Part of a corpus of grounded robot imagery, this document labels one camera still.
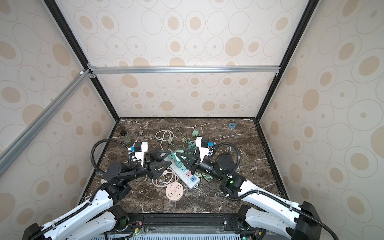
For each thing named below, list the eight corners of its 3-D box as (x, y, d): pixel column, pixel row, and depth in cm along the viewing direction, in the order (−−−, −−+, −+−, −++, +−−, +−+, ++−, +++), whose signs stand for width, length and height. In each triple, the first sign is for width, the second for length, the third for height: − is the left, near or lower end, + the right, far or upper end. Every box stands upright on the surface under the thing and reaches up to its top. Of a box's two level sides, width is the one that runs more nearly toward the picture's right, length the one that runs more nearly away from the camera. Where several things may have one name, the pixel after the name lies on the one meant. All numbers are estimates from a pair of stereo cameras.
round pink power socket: (165, 201, 82) (164, 199, 80) (167, 184, 88) (166, 182, 86) (183, 201, 82) (182, 199, 80) (184, 184, 88) (183, 182, 86)
